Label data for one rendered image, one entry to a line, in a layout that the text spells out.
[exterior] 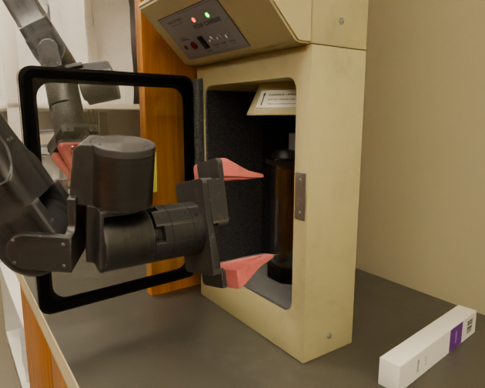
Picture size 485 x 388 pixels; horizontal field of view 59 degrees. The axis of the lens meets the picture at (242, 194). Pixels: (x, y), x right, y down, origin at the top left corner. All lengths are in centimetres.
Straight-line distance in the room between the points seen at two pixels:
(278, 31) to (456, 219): 57
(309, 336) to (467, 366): 24
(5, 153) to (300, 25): 39
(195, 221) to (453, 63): 69
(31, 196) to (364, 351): 56
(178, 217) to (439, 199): 68
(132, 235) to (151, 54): 53
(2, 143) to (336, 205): 45
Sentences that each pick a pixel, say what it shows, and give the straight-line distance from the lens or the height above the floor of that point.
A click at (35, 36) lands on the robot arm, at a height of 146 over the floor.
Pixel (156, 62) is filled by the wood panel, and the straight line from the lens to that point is 89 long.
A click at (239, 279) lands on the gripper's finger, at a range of 46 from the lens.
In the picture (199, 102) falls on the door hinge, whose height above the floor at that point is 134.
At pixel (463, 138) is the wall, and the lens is 96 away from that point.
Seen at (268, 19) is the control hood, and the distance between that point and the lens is 60.
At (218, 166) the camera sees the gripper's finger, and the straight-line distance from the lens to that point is 45.
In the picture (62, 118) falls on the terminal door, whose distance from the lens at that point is 75.
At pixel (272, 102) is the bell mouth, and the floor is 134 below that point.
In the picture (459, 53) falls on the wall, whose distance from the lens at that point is 98.
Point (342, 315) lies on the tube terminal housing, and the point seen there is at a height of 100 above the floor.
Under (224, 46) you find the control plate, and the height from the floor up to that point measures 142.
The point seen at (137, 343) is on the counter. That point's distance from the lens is 78.
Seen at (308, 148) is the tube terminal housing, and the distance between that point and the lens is 61.
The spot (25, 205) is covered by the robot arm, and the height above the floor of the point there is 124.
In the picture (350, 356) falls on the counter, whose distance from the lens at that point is 74.
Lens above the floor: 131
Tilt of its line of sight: 10 degrees down
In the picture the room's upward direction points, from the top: straight up
